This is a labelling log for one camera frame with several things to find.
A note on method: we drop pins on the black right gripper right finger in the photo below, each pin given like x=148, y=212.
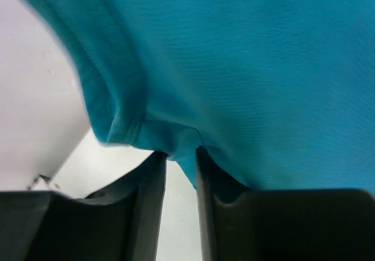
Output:
x=237, y=223

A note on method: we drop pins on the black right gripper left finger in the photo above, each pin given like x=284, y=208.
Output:
x=118, y=222

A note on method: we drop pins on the teal t shirt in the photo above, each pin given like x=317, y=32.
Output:
x=279, y=92

